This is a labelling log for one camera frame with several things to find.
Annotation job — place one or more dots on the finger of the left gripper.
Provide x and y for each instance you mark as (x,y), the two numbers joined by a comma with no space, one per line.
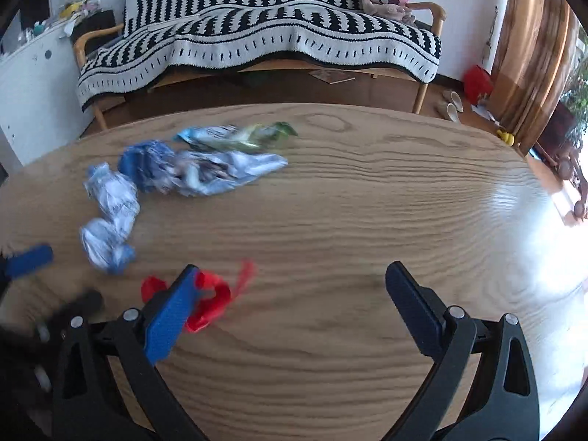
(24,263)

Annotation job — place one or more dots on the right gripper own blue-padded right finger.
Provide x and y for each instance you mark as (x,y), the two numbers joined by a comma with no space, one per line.
(502,403)

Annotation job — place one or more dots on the yellow floor toy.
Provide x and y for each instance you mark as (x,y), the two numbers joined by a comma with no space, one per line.
(506,137)

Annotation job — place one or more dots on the black white striped sofa blanket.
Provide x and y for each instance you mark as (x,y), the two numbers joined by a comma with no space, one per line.
(218,35)

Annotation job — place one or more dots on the blue green snack wrapper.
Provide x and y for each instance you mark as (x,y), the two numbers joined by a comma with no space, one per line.
(247,139)

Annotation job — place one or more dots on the blue silver wrapper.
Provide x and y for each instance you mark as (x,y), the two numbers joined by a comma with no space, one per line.
(153,166)

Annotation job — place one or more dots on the white blue paper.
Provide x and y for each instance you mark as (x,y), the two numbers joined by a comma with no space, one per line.
(105,239)

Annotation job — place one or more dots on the red plastic scrap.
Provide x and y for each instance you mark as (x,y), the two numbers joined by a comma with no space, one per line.
(200,298)

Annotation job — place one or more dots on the white cabinet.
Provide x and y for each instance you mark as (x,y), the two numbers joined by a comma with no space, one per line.
(40,109)

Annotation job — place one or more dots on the red bag on floor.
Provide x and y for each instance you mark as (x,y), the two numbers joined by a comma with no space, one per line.
(477,84)

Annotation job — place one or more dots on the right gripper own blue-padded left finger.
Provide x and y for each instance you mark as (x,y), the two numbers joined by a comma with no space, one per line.
(87,403)

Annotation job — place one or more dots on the pair of slippers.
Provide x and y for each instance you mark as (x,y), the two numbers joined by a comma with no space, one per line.
(450,106)

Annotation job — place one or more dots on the brown curtain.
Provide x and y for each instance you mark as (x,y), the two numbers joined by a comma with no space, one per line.
(533,61)

